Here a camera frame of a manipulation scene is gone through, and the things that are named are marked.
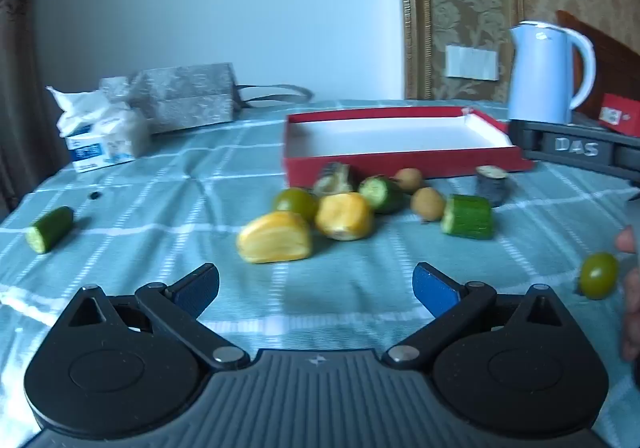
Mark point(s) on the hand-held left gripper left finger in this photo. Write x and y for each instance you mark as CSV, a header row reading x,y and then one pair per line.
x,y
197,288

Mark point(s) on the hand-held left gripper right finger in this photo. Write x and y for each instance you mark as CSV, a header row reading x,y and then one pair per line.
x,y
435,288

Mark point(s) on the green cucumber piece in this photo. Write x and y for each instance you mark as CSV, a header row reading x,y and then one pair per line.
x,y
382,193
467,217
50,229

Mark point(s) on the green tomato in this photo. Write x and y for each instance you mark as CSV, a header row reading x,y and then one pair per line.
x,y
599,276
295,204

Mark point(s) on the red shallow box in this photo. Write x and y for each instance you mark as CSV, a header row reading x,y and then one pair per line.
x,y
400,162

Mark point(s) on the person's right hand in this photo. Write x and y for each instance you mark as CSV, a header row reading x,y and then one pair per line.
x,y
631,313

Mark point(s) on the small red box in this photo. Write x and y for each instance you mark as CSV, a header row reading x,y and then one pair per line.
x,y
620,115

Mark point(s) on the teal checked cloth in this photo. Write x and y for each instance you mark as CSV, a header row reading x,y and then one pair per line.
x,y
150,228

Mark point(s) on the light blue electric kettle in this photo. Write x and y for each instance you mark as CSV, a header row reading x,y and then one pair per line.
x,y
540,72

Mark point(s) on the brown longan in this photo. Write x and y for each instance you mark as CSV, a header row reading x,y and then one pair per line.
x,y
408,179
427,204

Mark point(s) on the dark wooden headboard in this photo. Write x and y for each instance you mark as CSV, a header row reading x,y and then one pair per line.
x,y
615,62

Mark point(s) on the white tissue pack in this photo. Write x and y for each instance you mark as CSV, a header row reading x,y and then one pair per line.
x,y
100,137

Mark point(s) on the grey patterned gift bag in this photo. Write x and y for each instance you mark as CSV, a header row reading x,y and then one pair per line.
x,y
185,97

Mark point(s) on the white wall switch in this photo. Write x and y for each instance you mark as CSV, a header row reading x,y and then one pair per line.
x,y
472,61

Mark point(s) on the wooden wall trim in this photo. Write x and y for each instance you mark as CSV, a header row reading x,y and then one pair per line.
x,y
412,12

